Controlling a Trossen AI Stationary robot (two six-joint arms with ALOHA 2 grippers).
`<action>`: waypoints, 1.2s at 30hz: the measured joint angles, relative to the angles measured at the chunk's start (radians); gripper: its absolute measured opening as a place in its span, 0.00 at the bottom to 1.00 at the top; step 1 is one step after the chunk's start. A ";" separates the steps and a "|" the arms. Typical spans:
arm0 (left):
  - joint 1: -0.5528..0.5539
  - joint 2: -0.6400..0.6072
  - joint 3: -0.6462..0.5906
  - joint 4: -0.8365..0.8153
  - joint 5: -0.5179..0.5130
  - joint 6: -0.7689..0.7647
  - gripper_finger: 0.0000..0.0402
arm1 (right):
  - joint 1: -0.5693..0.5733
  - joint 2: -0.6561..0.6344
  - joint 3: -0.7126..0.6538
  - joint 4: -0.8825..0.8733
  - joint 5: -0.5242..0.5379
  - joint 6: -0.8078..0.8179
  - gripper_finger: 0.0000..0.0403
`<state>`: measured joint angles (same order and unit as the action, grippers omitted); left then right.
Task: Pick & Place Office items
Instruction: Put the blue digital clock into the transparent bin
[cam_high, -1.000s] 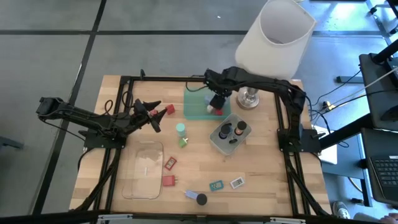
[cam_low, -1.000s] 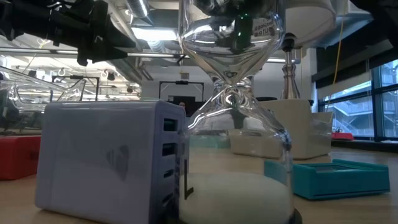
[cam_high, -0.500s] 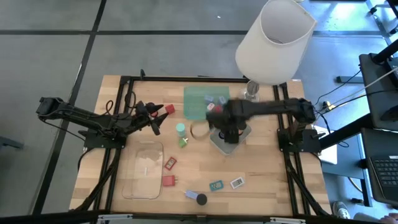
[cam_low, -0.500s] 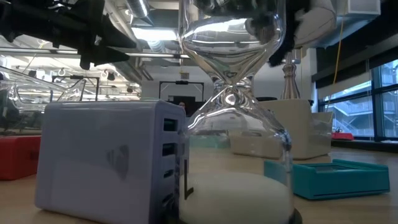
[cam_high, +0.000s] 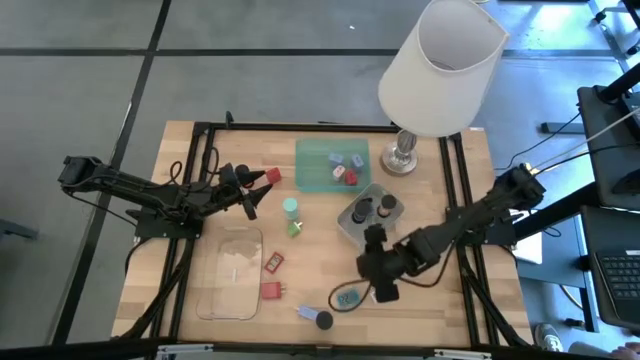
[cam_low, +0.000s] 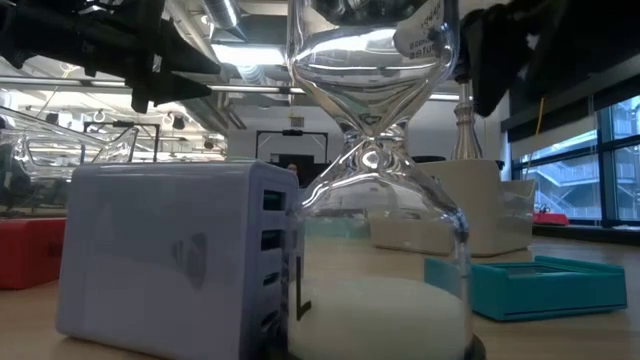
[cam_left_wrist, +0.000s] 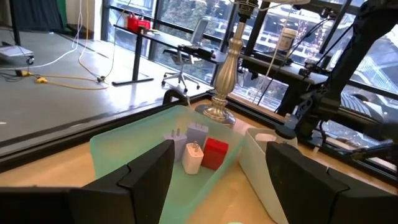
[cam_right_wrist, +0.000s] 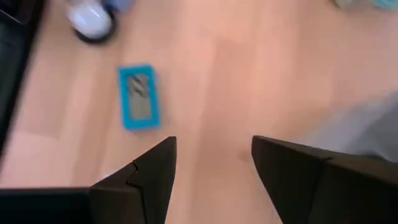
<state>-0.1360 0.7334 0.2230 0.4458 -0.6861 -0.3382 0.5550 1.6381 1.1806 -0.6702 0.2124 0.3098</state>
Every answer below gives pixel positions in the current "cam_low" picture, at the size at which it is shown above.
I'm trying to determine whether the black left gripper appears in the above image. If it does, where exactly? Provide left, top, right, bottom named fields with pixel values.
left=74, top=0, right=222, bottom=115

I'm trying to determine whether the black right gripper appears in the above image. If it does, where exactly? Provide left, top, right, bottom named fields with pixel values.
left=458, top=0, right=571, bottom=119

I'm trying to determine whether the lavender multiport charger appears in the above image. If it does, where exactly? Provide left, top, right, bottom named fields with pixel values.
left=54, top=159, right=301, bottom=360

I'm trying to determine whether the small teal clock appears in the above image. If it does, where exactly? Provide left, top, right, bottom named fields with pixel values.
left=423, top=254, right=629, bottom=322

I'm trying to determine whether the black cap white sand hourglass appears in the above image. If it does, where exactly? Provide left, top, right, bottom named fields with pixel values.
left=284, top=0, right=487, bottom=360

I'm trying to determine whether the white shade silver table lamp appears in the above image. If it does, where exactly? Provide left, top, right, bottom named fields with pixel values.
left=448, top=77, right=487, bottom=162

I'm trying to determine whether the ceiling light strip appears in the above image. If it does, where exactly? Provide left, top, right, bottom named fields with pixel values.
left=0, top=74, right=461, bottom=102

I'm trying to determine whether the bright ceiling light panel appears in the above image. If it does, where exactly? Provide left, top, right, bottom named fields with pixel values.
left=209, top=43, right=290, bottom=67

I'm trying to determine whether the large glass window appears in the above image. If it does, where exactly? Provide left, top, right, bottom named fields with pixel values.
left=509, top=94, right=640, bottom=229

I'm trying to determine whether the clear plastic bin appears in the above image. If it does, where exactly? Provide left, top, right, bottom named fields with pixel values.
left=0, top=105, right=142, bottom=221

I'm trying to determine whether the red box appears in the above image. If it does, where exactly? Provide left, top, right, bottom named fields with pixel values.
left=532, top=212, right=571, bottom=227

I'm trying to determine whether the black window desk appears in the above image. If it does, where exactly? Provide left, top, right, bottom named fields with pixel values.
left=532, top=223, right=640, bottom=246

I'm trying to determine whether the red flat charger with prongs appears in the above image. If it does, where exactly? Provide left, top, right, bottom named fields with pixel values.
left=0, top=217, right=69, bottom=291

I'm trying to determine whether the yellow cable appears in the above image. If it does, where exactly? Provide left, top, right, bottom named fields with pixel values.
left=535, top=96, right=547, bottom=137

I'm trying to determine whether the silver ventilation duct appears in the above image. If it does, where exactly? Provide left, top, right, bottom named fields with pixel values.
left=199, top=0, right=246, bottom=41

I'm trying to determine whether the black stand frame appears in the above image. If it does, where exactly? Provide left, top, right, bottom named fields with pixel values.
left=254, top=128, right=331, bottom=162

